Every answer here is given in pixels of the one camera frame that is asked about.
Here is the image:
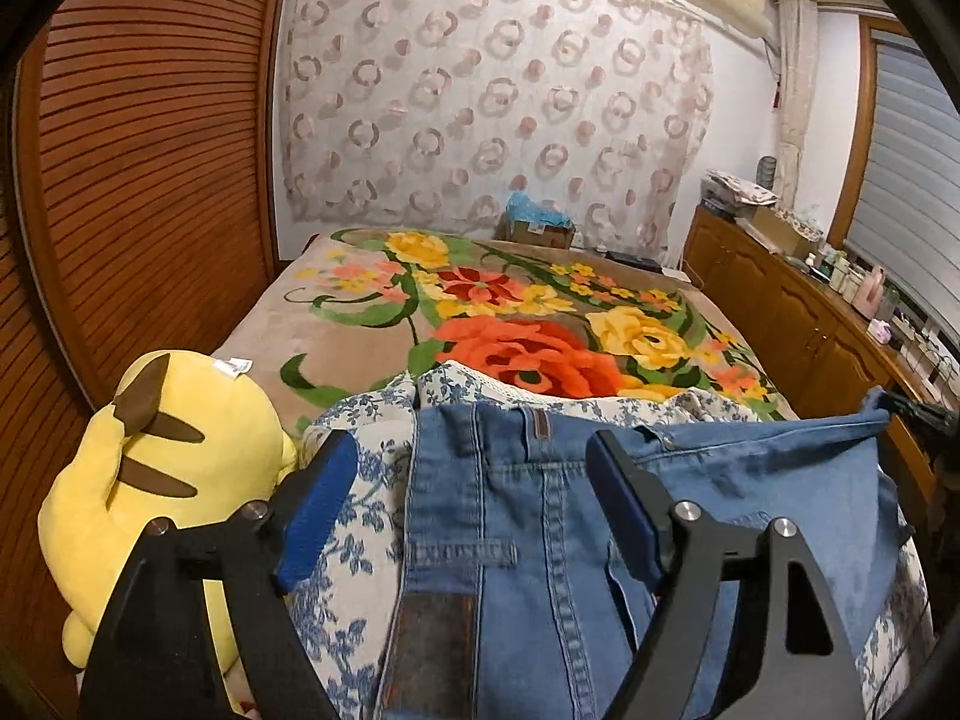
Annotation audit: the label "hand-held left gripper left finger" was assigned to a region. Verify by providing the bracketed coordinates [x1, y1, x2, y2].
[79, 429, 358, 720]

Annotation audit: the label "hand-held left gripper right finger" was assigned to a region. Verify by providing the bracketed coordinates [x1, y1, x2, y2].
[585, 430, 863, 720]

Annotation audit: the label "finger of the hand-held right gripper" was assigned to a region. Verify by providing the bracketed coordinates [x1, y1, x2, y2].
[889, 391, 958, 432]

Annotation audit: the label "blue denim pants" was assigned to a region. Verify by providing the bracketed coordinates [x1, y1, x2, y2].
[375, 386, 912, 720]

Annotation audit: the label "white blue floral quilt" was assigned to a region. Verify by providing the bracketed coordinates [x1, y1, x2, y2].
[289, 361, 935, 720]

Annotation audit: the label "pink bottle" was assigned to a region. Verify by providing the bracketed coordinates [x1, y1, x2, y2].
[855, 270, 887, 320]

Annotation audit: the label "row of small bottles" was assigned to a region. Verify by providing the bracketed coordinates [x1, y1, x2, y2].
[814, 244, 863, 297]

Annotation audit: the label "floral printed blanket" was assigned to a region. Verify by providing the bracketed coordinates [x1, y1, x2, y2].
[210, 229, 800, 451]

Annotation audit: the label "yellow plush toy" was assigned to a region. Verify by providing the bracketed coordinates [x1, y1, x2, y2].
[37, 349, 301, 713]

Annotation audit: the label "wooden sideboard cabinet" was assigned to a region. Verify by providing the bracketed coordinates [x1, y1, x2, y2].
[682, 204, 938, 511]

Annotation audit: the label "open cardboard box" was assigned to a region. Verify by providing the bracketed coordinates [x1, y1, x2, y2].
[750, 206, 822, 260]

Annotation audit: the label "black flat device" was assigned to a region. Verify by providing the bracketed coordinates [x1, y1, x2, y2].
[604, 247, 665, 272]

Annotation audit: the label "grey window blind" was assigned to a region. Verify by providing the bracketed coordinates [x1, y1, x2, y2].
[844, 34, 960, 301]

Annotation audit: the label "small cardboard box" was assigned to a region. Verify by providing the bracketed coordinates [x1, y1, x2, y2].
[502, 219, 577, 249]

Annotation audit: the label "blue plastic bag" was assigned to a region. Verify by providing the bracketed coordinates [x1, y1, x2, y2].
[506, 191, 571, 230]

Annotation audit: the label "lace window curtain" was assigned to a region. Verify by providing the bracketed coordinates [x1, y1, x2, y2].
[776, 0, 818, 203]

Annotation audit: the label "wooden louvered wardrobe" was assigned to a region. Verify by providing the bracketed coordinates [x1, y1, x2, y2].
[0, 0, 297, 720]

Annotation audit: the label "circle patterned sheer curtain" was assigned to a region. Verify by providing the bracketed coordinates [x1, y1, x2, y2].
[279, 0, 713, 256]

